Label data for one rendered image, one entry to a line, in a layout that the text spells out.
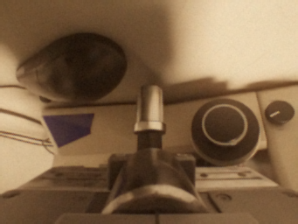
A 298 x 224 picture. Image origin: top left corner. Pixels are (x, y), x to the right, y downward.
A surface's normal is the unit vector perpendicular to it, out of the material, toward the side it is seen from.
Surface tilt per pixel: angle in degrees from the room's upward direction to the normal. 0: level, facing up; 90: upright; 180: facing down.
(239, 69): 0
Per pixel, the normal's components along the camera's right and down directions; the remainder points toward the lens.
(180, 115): -0.38, -0.31
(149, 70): 0.00, 0.94
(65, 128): -0.26, 0.39
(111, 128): -0.15, -0.17
